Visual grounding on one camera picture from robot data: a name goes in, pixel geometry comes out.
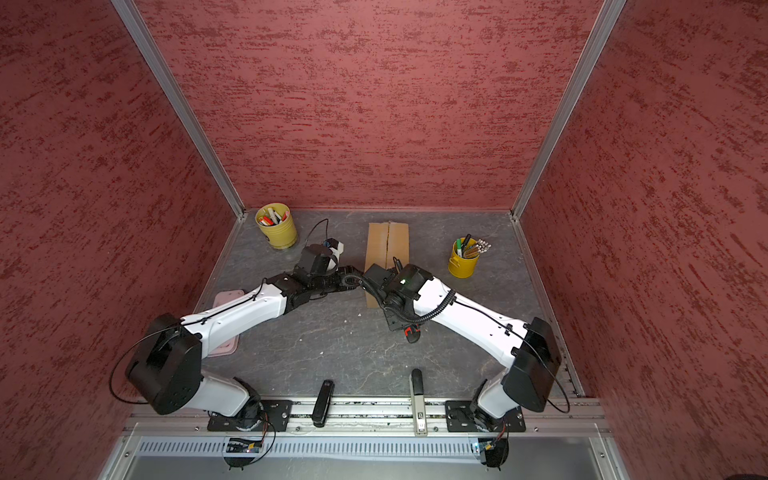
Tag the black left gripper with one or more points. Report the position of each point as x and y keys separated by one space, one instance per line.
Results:
x=347 y=276

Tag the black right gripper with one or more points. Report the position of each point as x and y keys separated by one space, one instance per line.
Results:
x=394 y=321

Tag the red black utility knife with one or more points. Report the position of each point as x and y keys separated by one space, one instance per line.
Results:
x=412 y=334

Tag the brown cardboard express box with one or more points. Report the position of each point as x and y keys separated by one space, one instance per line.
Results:
x=385 y=242

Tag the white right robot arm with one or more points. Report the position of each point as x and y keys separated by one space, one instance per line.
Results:
x=527 y=350

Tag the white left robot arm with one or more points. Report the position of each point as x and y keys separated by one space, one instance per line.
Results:
x=166 y=366

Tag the yellow pencil cup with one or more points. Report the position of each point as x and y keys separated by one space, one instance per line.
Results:
x=463 y=259

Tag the yellow-green pen holder cup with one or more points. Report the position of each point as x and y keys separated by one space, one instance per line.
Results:
x=276 y=222

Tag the coloured pencils bundle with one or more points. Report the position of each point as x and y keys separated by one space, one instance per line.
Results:
x=479 y=247

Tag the pink flat case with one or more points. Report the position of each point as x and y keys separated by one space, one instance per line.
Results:
x=229 y=347

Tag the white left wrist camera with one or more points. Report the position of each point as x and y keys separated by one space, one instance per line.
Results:
x=335 y=246

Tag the silver latch with black handle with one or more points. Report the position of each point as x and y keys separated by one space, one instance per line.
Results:
x=418 y=405

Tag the black handle on rail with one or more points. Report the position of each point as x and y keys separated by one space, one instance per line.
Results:
x=322 y=404

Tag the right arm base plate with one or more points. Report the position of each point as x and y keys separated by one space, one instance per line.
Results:
x=466 y=416

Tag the aluminium front rail frame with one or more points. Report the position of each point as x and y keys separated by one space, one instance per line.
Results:
x=359 y=428

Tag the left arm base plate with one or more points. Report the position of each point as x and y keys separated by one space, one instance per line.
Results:
x=270 y=414

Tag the right circuit board with wires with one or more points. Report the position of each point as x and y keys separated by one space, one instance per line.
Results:
x=492 y=453

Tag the circuit board with wires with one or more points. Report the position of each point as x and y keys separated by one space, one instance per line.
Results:
x=492 y=453
x=240 y=452

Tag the left circuit board with wires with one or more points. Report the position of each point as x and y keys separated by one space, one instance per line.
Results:
x=240 y=452

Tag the aluminium corner post left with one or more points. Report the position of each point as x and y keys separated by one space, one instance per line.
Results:
x=132 y=19

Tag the aluminium corner post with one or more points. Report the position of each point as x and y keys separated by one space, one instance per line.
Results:
x=132 y=19
x=603 y=26

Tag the aluminium corner post right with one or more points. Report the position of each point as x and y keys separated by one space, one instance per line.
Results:
x=603 y=26

